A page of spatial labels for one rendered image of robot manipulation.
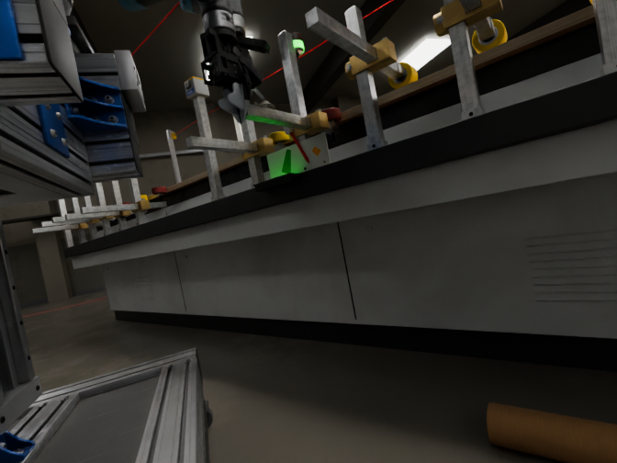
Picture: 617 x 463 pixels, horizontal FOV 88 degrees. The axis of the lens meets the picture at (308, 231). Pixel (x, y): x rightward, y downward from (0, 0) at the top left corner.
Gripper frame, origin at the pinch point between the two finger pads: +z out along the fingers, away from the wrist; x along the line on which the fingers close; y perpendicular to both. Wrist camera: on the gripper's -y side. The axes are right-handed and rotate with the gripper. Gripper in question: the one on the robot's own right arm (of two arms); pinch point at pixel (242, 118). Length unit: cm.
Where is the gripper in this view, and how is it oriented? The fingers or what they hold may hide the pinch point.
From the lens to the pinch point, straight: 87.6
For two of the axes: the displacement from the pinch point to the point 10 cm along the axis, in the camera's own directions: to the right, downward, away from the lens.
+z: 1.8, 9.8, 0.2
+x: 7.7, -1.3, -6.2
